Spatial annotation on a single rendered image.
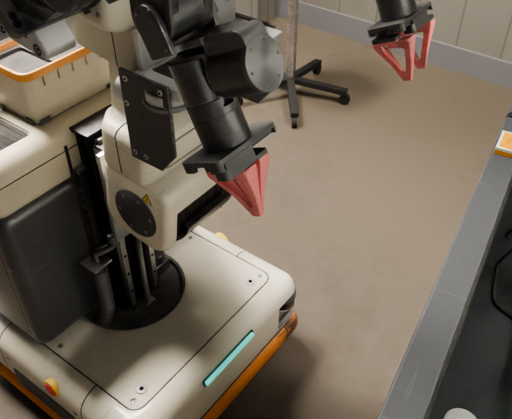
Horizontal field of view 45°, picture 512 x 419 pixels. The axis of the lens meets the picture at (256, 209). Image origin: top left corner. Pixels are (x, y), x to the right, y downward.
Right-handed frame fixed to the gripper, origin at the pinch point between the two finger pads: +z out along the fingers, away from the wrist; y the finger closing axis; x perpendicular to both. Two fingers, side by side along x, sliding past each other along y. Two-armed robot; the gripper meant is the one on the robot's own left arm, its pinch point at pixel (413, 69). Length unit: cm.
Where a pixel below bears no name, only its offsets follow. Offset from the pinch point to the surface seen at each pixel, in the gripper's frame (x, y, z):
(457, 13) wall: 85, 191, 41
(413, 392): -22, -52, 15
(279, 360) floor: 64, -2, 79
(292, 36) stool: 123, 119, 18
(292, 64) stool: 129, 119, 30
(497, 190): -17.3, -16.3, 13.1
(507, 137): -15.0, -4.9, 10.8
